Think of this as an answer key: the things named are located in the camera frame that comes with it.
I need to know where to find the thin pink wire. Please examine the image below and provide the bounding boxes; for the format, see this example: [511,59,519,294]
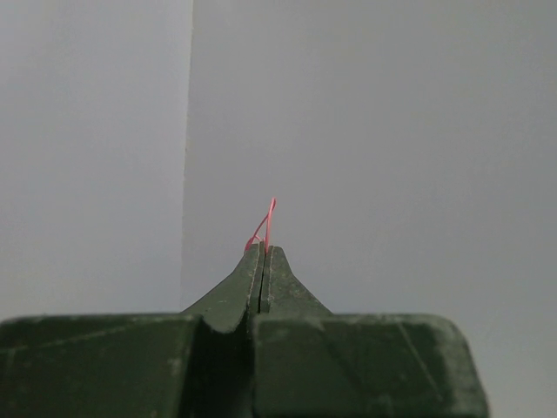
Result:
[244,197,278,254]

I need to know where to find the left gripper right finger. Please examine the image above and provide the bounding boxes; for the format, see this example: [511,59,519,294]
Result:
[252,246,487,417]

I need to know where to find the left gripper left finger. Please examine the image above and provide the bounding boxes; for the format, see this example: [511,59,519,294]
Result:
[1,245,264,417]

